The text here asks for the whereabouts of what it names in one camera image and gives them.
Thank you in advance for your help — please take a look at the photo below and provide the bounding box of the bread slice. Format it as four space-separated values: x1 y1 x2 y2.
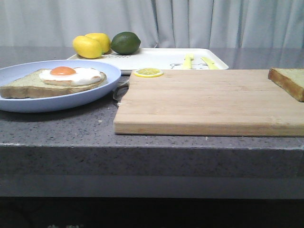
268 68 304 102
0 69 107 99

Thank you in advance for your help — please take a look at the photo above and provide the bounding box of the light blue plate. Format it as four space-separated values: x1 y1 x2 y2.
0 60 121 113

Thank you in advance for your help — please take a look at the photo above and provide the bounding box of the white rectangular tray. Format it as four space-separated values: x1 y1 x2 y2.
66 47 229 71

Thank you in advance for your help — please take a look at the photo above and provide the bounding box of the lemon slice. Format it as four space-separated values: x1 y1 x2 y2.
133 68 163 78

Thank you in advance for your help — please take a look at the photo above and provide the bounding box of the yellow plastic fork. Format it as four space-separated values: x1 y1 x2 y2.
182 53 194 69

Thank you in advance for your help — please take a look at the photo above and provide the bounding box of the wooden cutting board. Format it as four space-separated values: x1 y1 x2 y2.
114 69 304 136

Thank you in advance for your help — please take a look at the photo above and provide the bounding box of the green lime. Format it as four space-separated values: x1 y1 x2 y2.
111 31 141 55

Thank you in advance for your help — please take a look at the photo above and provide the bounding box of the yellow plastic knife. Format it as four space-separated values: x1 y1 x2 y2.
201 57 219 70

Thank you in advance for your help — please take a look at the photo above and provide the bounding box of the fried egg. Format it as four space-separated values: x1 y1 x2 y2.
39 66 105 86

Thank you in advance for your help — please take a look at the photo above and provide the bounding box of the rear yellow lemon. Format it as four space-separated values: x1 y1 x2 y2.
85 33 111 54

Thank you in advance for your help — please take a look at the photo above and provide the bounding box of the yellow lemon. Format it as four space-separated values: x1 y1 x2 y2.
72 36 103 59
85 33 111 54

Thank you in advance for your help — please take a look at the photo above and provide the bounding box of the white curtain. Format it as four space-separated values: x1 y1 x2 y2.
0 0 304 48

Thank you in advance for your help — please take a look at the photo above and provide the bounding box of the front yellow lemon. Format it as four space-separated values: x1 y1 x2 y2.
72 36 103 59

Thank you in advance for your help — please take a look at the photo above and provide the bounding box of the metal cutting board handle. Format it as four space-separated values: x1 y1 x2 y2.
113 80 129 106

